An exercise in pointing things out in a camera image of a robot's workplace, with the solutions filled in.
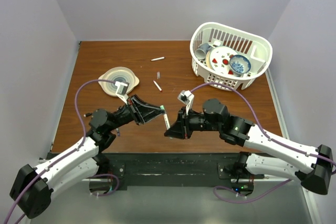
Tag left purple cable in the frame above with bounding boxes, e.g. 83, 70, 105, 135
0, 79, 121, 224

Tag white pen red tip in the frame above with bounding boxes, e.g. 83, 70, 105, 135
153, 80, 163, 92

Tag grey ceramic mug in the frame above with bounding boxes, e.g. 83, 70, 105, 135
194, 43, 213, 60

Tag blue white patterned bowl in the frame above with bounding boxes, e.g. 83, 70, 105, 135
229, 55, 251, 74

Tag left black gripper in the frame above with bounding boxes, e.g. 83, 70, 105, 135
107, 94, 165, 132

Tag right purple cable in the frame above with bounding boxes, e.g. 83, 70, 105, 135
190, 82, 336, 175

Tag purple cable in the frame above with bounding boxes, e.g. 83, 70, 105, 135
0, 79, 121, 224
190, 82, 336, 175

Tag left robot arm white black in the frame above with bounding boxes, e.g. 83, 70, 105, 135
9, 95, 165, 219

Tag white plastic dish basket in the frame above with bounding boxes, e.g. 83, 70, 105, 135
190, 22, 273, 90

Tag white plate red fruit pattern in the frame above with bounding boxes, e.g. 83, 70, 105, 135
206, 46, 238, 74

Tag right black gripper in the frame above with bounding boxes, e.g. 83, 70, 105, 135
165, 105, 222, 138

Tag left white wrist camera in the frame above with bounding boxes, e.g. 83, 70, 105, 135
114, 81, 129, 104

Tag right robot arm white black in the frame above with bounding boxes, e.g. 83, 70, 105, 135
164, 99, 332, 195

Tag white pen green tip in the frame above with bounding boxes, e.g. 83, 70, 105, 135
163, 113, 171, 130

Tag beige plate blue rings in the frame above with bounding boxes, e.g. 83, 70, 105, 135
98, 66, 140, 97

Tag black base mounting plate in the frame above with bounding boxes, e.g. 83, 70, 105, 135
94, 153, 264, 190

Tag white pen far back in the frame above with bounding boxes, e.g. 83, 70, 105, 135
151, 57, 165, 62

